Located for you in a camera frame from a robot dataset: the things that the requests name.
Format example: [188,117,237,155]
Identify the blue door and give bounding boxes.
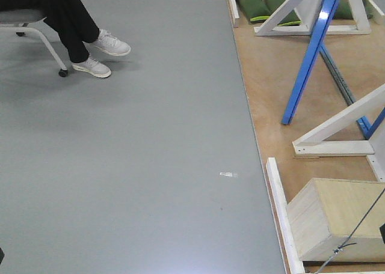
[281,0,385,142]

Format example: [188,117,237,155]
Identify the white sneaker lower foot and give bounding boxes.
[72,56,112,79]

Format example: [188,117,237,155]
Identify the white sneaker foot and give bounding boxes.
[90,29,131,56]
[72,56,112,79]

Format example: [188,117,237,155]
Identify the white sneaker upper foot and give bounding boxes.
[90,29,131,56]

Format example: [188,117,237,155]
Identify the green sandbag left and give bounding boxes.
[236,0,271,24]

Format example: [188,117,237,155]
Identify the green sandbag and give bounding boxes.
[236,0,271,24]
[263,0,302,26]
[333,0,374,20]

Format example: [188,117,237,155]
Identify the green sandbag middle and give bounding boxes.
[263,0,302,26]

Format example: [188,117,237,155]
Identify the light plywood box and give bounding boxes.
[286,178,384,262]

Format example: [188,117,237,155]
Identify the seated person black trousers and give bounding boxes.
[1,0,99,63]

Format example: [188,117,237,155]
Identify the green sandbag right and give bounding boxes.
[333,0,374,20]

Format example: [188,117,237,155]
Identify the grey office chair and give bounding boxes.
[1,9,68,78]

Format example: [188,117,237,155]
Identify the white near door frame brace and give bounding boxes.
[292,85,384,182]

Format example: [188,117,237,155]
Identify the white door frame brace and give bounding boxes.
[254,0,371,37]
[292,85,384,182]

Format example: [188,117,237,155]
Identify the white far door frame brace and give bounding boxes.
[254,0,371,37]

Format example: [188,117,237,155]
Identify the black cable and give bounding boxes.
[315,187,385,274]

